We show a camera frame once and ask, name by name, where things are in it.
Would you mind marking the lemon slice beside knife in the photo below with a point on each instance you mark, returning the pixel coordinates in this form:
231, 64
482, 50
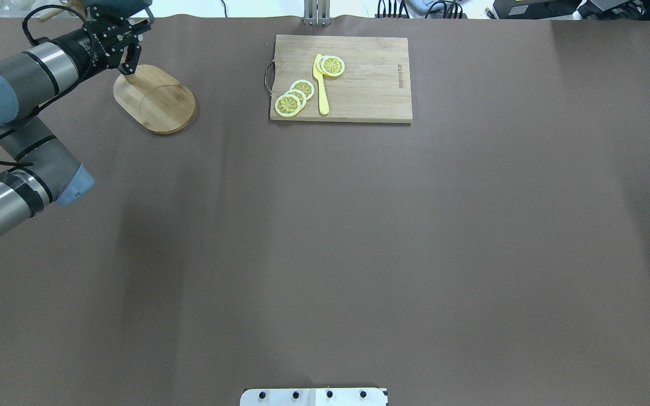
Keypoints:
334, 64

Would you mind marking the aluminium camera post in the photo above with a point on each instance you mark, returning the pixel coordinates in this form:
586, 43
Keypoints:
317, 13

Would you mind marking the bamboo cutting board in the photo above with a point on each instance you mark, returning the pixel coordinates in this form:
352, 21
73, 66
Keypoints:
375, 87

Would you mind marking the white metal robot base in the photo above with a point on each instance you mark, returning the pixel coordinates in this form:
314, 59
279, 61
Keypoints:
316, 396

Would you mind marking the wooden cup storage rack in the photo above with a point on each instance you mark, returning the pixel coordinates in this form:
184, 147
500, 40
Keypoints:
152, 97

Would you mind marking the yellow plastic knife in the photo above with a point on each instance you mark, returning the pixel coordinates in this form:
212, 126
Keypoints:
323, 105

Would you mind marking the upper lemon slice of row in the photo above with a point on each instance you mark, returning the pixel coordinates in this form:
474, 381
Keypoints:
304, 86

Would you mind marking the lemon slice under knife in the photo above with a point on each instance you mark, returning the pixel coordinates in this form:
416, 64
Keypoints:
319, 63

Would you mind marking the middle lemon slice of row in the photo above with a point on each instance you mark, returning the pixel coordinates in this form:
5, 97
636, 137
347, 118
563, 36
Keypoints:
299, 95

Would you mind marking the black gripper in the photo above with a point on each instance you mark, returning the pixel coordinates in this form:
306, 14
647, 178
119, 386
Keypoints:
81, 49

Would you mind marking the blue mug yellow inside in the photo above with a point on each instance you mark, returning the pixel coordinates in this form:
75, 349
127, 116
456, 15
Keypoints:
112, 11

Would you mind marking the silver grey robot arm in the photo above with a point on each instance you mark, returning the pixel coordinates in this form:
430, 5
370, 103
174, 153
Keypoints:
40, 170

